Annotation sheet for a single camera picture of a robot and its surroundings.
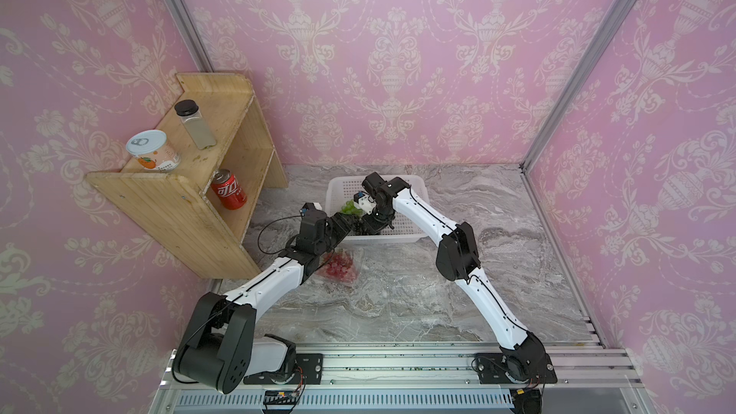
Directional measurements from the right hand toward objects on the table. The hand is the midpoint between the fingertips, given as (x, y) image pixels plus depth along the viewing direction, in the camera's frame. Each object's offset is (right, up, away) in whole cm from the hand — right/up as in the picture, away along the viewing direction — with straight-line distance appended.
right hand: (372, 229), depth 100 cm
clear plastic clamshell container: (-5, -8, -7) cm, 11 cm away
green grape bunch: (-8, +7, +2) cm, 11 cm away
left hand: (-6, +4, -13) cm, 14 cm away
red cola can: (-38, +14, -25) cm, 48 cm away
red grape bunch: (-10, -10, -12) cm, 18 cm away
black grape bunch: (-4, 0, -2) cm, 5 cm away
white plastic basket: (-11, +14, +6) cm, 19 cm away
